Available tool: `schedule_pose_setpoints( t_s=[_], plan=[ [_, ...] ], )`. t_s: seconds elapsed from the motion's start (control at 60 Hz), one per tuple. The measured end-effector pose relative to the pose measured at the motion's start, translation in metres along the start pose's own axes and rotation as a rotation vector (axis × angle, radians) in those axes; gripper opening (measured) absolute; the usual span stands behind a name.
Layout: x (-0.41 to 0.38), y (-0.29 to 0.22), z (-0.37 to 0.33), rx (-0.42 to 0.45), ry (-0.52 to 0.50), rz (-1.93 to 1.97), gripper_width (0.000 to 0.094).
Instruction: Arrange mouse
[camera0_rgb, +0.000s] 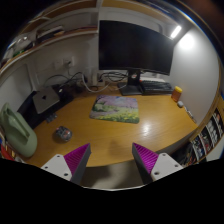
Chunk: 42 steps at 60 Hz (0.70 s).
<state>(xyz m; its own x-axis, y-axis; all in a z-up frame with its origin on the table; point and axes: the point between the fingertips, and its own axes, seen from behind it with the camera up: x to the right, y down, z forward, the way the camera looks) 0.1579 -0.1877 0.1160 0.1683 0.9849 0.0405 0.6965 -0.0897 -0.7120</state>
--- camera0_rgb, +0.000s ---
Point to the black keyboard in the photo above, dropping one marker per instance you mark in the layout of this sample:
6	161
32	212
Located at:
156	86

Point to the orange bottle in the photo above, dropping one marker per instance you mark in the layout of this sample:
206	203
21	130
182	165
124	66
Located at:
176	94

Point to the black computer monitor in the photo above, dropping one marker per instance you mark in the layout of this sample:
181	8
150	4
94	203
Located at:
133	45

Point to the silver mini computer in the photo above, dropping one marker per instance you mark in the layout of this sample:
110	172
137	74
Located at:
46	99

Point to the small dark card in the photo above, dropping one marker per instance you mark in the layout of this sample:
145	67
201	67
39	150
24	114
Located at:
51	117

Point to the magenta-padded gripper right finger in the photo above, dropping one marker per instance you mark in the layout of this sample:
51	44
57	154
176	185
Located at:
163	165

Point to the bright lamp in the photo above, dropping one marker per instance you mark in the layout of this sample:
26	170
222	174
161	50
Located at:
176	31

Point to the green watering can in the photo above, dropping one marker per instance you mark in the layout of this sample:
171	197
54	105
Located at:
20	135

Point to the wooden wall shelf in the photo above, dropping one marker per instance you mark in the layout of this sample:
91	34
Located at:
66	35

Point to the floral print mouse pad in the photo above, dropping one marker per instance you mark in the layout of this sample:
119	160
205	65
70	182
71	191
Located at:
115	108

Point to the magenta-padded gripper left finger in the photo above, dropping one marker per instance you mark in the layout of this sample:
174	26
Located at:
60	165

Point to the white power strip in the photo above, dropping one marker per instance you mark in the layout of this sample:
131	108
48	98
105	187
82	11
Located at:
95	80

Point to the shelf unit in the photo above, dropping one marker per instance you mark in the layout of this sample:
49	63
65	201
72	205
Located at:
206	133

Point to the small white object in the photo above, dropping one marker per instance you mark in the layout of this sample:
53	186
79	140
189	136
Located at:
180	104

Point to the white wall socket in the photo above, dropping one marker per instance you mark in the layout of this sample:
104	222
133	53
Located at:
65	62

